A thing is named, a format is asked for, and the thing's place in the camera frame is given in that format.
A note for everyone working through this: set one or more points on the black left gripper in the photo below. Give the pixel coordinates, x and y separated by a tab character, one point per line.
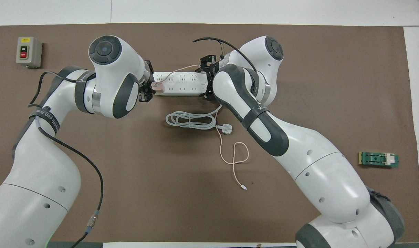
150	70

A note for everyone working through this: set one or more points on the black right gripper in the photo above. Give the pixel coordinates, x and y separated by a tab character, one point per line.
212	68

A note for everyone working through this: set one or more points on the pink charger adapter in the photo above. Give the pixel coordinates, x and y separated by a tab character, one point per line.
159	86

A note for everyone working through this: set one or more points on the white power strip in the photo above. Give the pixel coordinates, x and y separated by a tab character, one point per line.
181	84

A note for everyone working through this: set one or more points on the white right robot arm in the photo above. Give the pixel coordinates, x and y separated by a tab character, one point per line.
299	148

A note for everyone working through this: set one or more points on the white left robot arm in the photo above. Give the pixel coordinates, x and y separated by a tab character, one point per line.
40	165

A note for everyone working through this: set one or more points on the brown table mat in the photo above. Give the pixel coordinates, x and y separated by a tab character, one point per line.
161	193

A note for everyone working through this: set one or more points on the grey on-off switch box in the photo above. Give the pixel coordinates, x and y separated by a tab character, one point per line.
27	51

